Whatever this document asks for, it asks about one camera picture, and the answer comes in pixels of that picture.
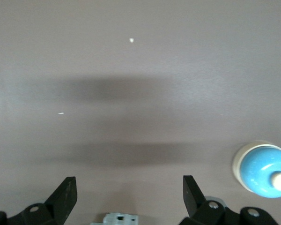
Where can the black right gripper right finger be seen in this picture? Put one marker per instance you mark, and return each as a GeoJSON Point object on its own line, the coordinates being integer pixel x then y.
{"type": "Point", "coordinates": [201, 213]}

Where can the brown table mat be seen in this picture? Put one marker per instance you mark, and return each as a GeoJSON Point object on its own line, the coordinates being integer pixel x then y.
{"type": "Point", "coordinates": [140, 70]}

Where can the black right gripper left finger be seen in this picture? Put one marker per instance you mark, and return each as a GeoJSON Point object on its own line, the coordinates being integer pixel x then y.
{"type": "Point", "coordinates": [56, 211]}

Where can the blue call bell wooden base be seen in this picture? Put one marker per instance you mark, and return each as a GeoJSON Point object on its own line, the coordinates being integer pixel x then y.
{"type": "Point", "coordinates": [260, 168]}

